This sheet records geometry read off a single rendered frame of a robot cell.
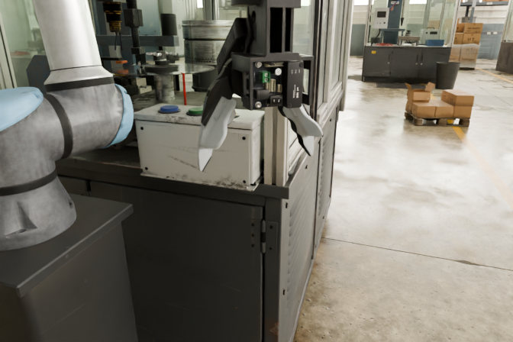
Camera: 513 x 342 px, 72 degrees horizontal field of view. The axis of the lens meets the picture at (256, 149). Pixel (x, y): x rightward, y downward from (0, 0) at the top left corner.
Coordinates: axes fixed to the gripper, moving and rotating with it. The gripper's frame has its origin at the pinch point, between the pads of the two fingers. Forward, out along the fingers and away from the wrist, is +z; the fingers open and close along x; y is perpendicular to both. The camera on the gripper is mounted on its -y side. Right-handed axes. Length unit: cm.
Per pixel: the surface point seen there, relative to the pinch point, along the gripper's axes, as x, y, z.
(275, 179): 14.2, -25.2, 15.3
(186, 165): -3.7, -32.9, 12.1
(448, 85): 539, -432, 83
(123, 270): -19.1, -24.8, 29.7
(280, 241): 15.9, -25.2, 31.5
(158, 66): -3, -76, -5
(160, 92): -3, -77, 3
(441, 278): 111, -53, 91
